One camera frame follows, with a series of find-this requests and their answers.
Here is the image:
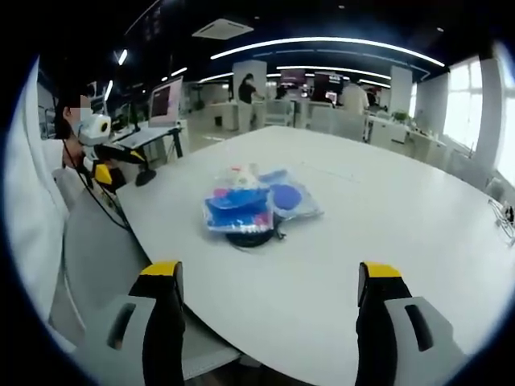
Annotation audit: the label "white table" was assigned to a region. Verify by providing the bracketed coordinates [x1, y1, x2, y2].
[115, 125, 515, 386]

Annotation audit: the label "computer monitor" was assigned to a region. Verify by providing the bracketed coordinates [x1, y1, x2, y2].
[148, 76, 184, 129]

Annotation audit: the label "curved ceiling light strip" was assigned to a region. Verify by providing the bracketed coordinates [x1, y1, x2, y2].
[208, 36, 446, 68]

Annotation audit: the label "wire item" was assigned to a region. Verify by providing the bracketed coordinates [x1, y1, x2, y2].
[488, 198, 515, 247]

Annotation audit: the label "black cable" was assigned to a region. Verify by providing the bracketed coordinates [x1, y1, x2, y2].
[62, 138, 132, 232]

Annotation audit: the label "clear bag with white item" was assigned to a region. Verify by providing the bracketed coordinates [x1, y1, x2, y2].
[215, 162, 266, 192]

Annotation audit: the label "blue plastic packet item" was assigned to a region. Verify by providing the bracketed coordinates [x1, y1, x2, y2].
[200, 184, 277, 235]

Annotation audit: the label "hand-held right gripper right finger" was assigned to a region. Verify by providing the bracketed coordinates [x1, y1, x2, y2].
[355, 261, 470, 386]

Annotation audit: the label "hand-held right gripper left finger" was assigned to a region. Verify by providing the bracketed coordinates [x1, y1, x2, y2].
[74, 260, 187, 386]

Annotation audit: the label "dark display screen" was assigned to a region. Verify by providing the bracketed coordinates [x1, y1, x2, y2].
[280, 68, 307, 90]
[313, 72, 345, 101]

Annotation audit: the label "black round stand base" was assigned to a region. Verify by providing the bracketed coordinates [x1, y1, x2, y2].
[134, 168, 158, 187]

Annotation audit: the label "ceiling air vent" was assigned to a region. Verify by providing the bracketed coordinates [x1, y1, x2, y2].
[192, 18, 255, 40]

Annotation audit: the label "person's head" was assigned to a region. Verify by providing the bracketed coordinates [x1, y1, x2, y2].
[54, 94, 92, 170]

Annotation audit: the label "black round item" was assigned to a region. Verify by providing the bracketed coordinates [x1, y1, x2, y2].
[224, 224, 287, 248]

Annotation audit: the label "person's white clothing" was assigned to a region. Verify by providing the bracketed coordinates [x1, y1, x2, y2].
[6, 55, 88, 355]

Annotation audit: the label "clear bag with blue disc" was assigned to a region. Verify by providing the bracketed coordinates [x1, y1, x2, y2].
[259, 168, 325, 221]

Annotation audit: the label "white side desk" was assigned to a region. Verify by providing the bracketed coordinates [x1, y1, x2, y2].
[110, 125, 191, 164]

